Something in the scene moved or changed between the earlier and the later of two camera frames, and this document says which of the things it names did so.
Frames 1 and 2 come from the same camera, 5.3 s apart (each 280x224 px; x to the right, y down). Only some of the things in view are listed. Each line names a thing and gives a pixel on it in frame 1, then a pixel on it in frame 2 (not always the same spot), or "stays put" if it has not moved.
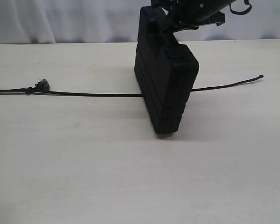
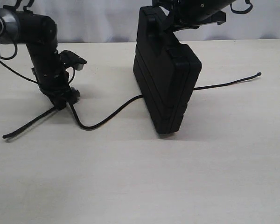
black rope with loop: [42, 87] to [47, 112]
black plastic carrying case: [165, 70] stays put
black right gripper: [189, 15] stays put
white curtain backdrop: [24, 22] stays put
